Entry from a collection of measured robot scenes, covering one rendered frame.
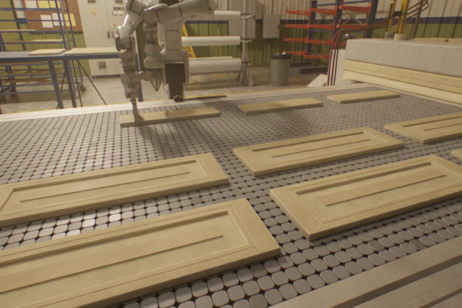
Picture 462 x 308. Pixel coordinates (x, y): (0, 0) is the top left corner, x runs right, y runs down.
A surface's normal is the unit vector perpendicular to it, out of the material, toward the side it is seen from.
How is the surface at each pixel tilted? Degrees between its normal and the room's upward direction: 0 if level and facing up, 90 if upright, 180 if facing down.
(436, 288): 0
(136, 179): 0
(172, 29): 117
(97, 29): 90
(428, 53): 90
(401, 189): 11
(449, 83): 90
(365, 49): 90
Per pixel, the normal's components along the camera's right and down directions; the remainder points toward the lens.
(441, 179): 0.07, -0.84
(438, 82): -0.94, 0.13
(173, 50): 0.20, 0.75
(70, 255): -0.07, -0.98
